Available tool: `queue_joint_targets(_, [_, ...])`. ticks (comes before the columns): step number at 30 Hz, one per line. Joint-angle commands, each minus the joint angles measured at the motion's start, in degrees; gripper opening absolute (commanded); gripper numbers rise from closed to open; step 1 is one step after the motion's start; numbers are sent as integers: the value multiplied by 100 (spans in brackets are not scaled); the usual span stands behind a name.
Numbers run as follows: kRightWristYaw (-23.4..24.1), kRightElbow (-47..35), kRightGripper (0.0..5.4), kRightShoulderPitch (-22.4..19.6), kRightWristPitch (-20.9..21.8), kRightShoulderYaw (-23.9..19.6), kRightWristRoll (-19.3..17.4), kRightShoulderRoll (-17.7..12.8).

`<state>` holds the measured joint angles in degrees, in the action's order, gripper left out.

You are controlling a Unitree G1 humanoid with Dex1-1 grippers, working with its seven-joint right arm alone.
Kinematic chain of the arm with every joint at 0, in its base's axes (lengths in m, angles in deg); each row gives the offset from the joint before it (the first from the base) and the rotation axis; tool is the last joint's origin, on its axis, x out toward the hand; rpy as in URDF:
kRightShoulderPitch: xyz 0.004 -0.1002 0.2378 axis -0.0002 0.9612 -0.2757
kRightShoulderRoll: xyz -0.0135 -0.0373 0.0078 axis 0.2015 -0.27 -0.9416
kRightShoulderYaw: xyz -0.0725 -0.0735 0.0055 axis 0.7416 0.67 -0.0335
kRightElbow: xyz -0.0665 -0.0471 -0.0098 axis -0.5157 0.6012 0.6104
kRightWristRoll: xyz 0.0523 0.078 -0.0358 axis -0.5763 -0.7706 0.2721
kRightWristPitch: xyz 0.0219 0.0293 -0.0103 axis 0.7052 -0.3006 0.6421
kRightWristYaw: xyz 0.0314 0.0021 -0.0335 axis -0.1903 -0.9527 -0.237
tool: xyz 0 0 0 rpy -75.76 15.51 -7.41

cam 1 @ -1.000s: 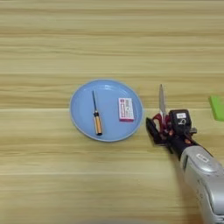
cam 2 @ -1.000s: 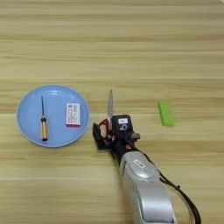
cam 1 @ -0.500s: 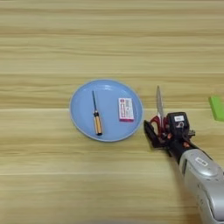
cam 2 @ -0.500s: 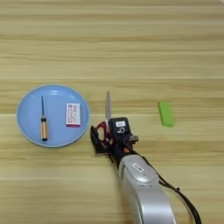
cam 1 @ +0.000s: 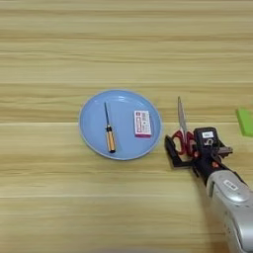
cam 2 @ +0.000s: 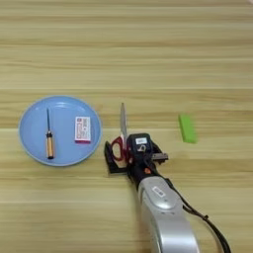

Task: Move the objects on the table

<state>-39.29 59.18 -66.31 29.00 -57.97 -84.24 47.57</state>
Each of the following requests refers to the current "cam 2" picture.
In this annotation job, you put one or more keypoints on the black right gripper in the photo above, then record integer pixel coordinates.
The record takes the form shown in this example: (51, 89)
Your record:
(141, 168)

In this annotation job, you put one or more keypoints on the small white and pink box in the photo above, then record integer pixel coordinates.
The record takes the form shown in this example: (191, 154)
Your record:
(82, 130)

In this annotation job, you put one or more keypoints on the green rectangular block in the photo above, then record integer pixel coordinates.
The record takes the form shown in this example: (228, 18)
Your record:
(187, 129)

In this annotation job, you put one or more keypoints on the blue round plate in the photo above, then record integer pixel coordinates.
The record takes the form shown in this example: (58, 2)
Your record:
(36, 131)

